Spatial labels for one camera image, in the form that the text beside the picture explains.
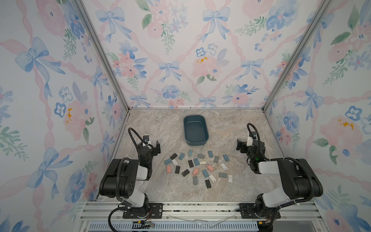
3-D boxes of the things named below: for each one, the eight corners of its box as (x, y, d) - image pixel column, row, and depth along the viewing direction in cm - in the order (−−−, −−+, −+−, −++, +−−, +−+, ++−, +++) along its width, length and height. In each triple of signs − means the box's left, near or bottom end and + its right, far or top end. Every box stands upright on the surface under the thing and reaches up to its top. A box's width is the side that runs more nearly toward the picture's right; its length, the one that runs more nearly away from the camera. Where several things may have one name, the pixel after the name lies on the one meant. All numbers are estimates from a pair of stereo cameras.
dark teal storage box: (183, 145, 101) (183, 141, 96) (184, 119, 116) (183, 114, 111) (208, 145, 101) (209, 141, 96) (205, 119, 116) (206, 114, 111)
